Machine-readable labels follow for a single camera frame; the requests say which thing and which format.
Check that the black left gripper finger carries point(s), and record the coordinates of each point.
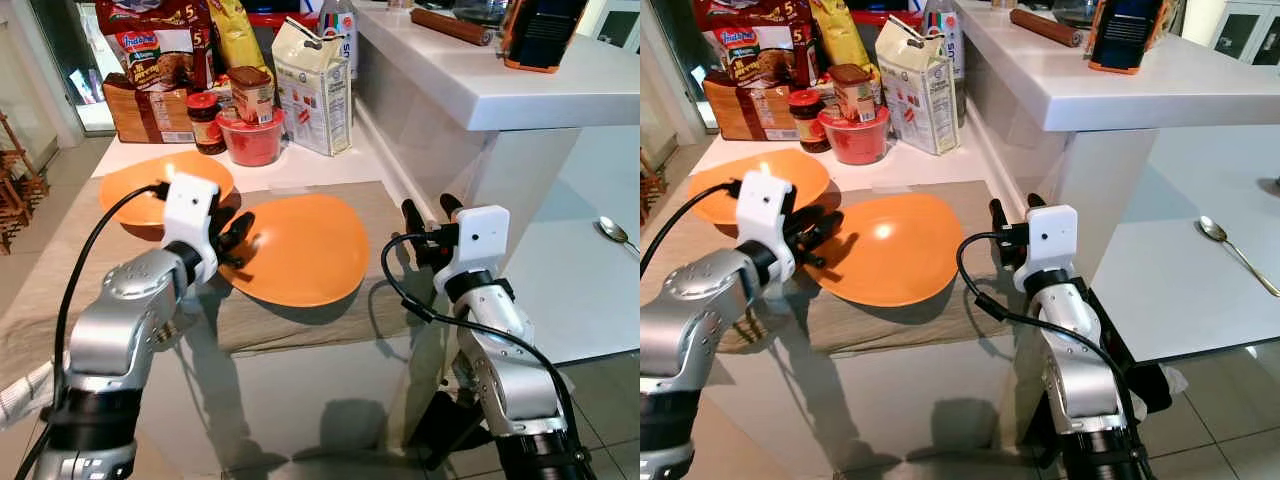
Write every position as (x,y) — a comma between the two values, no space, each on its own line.
(825,228)
(816,257)
(241,229)
(237,259)

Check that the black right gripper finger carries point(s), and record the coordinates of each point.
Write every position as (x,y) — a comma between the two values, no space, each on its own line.
(413,220)
(451,205)
(999,220)
(1036,201)

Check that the orange plate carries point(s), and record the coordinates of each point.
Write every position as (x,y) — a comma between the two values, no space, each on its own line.
(725,185)
(305,250)
(895,250)
(135,185)

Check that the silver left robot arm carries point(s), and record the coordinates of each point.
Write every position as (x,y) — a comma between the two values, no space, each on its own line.
(120,320)
(700,320)

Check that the red plastic bowl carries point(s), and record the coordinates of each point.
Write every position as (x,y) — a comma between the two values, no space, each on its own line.
(855,142)
(252,143)

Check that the beige cloth mat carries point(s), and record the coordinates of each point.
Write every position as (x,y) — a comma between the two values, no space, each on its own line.
(900,325)
(300,325)

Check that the dark jar with red lid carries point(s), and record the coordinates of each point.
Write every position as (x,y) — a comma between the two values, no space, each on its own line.
(206,125)
(807,122)

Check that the white counter ledge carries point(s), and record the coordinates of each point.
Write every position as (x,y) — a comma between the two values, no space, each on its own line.
(1120,100)
(500,95)

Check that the cup with brown lid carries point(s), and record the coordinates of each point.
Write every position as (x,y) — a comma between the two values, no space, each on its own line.
(251,95)
(852,92)

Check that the brown cardboard food box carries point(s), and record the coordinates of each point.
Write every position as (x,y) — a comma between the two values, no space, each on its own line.
(745,112)
(145,115)

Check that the white milk carton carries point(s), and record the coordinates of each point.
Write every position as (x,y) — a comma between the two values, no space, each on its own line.
(312,95)
(917,95)

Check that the wooden rack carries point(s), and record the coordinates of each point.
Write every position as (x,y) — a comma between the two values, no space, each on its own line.
(650,190)
(18,180)

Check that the brown wooden rolling pin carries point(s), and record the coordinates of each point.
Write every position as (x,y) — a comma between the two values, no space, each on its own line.
(1046,27)
(450,26)

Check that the black orange device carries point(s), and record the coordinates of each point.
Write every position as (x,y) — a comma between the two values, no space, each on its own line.
(1130,35)
(545,35)

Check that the yellow snack pack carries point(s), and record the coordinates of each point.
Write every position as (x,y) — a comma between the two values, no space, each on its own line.
(238,35)
(840,32)

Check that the red instant noodle pack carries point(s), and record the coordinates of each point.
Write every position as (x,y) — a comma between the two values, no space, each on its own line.
(150,45)
(750,40)

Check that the white cabinet with glass doors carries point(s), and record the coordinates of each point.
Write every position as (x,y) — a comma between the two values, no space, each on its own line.
(620,22)
(1245,30)

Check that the white cloth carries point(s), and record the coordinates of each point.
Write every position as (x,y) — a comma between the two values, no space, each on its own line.
(25,395)

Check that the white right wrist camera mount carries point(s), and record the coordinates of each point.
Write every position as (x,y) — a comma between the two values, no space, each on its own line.
(478,245)
(1050,245)

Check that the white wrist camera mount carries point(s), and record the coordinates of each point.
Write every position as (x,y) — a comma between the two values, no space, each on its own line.
(765,205)
(478,245)
(190,210)
(1050,245)

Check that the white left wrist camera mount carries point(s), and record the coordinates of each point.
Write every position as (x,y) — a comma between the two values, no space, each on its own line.
(765,205)
(190,210)

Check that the black table frame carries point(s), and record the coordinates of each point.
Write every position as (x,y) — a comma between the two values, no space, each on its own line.
(445,430)
(1130,350)

